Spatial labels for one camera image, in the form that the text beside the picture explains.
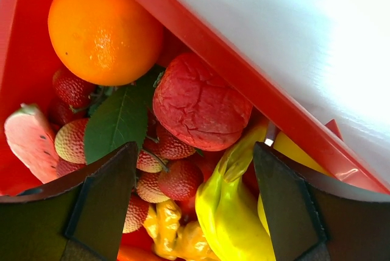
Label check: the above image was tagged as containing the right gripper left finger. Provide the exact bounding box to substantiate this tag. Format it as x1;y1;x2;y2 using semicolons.
1;142;138;260

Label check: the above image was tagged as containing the watermelon slice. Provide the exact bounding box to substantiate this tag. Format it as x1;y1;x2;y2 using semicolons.
4;103;59;184

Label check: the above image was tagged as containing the orange fruit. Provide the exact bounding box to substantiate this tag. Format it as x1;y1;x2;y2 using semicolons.
48;0;163;86

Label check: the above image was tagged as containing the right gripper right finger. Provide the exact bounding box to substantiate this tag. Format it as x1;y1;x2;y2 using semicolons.
253;142;389;260

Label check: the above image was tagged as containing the yellow ginger root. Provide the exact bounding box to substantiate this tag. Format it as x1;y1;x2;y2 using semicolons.
143;200;219;260

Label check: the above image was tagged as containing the red plastic tray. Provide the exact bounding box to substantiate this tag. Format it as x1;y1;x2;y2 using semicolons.
1;0;389;197

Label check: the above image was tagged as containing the lychee bunch with leaf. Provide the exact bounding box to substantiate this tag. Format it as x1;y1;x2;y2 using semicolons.
48;64;204;234

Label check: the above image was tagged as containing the yellow banana bunch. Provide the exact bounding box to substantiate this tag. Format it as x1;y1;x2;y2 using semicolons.
194;120;333;261

